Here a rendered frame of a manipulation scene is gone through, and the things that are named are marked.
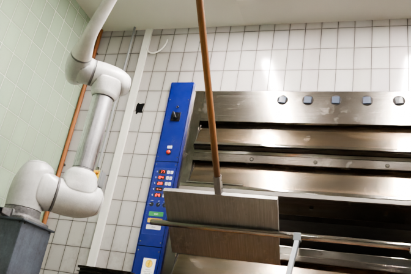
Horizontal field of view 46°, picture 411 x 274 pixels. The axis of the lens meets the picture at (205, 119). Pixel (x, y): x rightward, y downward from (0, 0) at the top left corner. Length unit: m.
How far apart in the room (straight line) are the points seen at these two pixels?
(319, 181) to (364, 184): 0.23
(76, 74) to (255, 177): 1.13
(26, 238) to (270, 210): 1.04
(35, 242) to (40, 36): 1.40
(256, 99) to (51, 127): 1.30
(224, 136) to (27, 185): 1.23
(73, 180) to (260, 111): 1.24
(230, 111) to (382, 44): 0.99
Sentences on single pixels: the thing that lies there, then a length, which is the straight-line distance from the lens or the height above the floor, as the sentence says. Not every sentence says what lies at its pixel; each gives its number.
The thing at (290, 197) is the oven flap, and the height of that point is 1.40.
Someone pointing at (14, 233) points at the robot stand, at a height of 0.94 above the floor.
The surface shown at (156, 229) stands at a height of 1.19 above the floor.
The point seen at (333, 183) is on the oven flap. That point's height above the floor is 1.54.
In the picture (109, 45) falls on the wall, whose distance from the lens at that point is 3.58.
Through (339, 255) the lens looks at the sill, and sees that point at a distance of 2.59.
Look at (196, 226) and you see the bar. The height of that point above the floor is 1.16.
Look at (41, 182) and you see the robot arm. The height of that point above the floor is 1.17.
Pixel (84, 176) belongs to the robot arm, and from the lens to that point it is 2.21.
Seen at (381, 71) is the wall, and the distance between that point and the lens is 2.98.
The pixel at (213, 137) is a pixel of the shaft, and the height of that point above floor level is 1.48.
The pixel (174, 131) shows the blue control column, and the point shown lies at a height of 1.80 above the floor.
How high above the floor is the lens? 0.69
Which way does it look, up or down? 24 degrees up
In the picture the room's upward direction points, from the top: 10 degrees clockwise
